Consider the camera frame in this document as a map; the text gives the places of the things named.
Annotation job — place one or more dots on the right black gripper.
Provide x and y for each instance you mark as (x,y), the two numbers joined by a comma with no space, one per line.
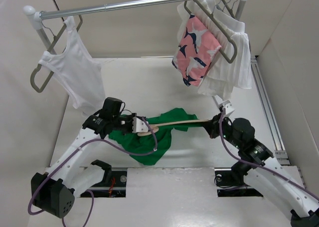
(212,126)

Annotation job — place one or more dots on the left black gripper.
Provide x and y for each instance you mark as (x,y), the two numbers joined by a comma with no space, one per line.
(130,116)

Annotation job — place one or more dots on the beige wooden hanger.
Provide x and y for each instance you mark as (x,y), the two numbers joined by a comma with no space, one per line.
(155,127)

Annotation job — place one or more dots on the green t shirt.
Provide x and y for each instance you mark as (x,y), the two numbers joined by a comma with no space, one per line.
(142,144)

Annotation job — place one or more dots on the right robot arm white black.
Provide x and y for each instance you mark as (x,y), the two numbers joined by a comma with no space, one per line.
(258,168)

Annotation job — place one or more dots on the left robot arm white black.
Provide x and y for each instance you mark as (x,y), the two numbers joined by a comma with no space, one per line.
(55,190)

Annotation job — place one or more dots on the grey hanger left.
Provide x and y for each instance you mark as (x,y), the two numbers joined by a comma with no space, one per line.
(47,55)

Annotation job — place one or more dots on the white pleated skirt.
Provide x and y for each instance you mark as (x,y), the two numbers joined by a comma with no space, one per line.
(230,67)

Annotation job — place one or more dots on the white tank top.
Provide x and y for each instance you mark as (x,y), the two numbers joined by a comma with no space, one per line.
(79,74)

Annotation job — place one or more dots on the pink patterned shorts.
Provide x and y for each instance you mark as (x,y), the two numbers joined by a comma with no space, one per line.
(196,50)

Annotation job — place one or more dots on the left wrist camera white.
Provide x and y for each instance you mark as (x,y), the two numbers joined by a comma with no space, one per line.
(139,125)

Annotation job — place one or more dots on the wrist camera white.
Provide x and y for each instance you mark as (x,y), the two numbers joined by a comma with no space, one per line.
(139,125)
(227,108)

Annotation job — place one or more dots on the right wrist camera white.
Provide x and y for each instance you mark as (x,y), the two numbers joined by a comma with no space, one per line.
(227,108)

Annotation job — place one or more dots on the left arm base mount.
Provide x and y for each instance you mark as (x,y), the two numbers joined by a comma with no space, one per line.
(113,183)

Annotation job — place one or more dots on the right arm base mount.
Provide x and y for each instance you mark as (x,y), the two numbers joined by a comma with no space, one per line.
(230,181)

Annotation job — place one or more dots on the aluminium frame rail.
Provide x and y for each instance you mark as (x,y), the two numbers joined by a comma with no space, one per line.
(280,151)

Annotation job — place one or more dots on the silver clothes rail bar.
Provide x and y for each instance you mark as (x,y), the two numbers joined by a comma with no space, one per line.
(44,15)

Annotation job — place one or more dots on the left white rack post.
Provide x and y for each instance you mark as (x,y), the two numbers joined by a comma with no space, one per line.
(34,18)

